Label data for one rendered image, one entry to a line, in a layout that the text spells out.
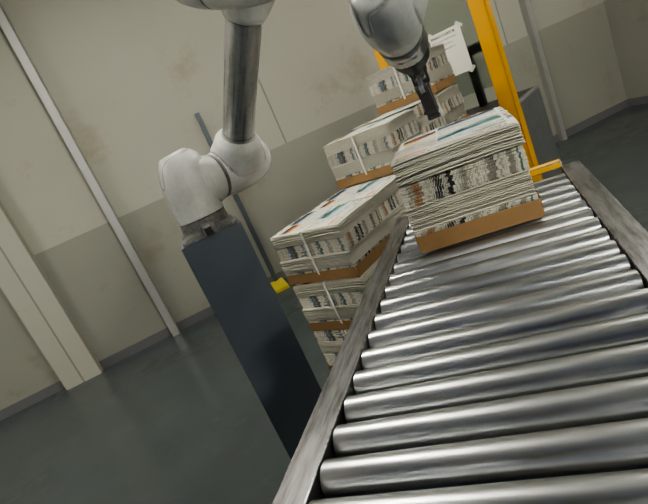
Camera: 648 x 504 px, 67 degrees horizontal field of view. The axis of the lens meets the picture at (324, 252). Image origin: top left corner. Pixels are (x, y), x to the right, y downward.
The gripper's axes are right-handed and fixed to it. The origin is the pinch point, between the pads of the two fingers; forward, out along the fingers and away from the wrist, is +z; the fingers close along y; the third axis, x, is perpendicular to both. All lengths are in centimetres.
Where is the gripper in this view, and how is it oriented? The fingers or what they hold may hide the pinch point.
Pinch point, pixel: (429, 88)
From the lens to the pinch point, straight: 119.4
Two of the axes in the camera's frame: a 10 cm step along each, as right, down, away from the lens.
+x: 8.8, -2.8, -3.8
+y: 2.2, 9.6, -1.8
